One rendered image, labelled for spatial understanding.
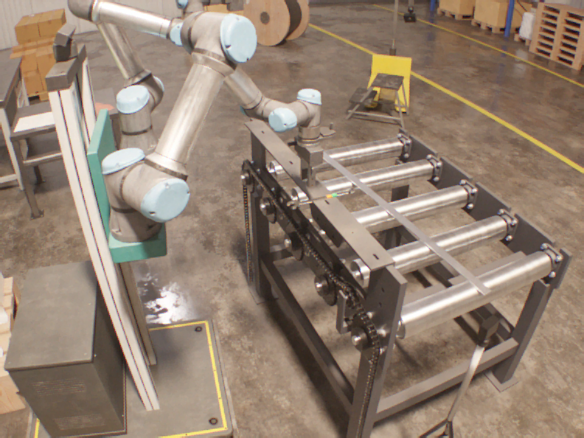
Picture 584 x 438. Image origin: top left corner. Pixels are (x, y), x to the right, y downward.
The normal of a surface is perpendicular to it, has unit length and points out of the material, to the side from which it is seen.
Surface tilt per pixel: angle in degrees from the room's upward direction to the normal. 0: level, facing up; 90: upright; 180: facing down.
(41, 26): 90
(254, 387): 0
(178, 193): 96
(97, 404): 90
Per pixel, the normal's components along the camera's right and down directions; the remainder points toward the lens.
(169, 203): 0.71, 0.48
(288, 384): 0.00, -0.82
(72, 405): 0.24, 0.55
